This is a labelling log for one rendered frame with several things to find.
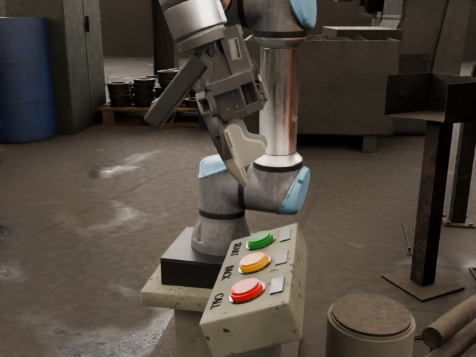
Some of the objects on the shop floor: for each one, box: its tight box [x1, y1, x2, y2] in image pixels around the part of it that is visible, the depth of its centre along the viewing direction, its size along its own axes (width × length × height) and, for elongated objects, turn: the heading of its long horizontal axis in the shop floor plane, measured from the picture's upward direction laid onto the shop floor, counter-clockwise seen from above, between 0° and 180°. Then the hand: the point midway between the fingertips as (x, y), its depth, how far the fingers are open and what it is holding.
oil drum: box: [0, 17, 59, 144], centre depth 408 cm, size 59×59×89 cm
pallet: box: [96, 68, 242, 127], centre depth 485 cm, size 120×81×44 cm
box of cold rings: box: [243, 35, 401, 152], centre depth 401 cm, size 103×83×79 cm
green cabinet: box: [4, 0, 106, 135], centre depth 434 cm, size 48×70×150 cm
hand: (238, 178), depth 76 cm, fingers closed
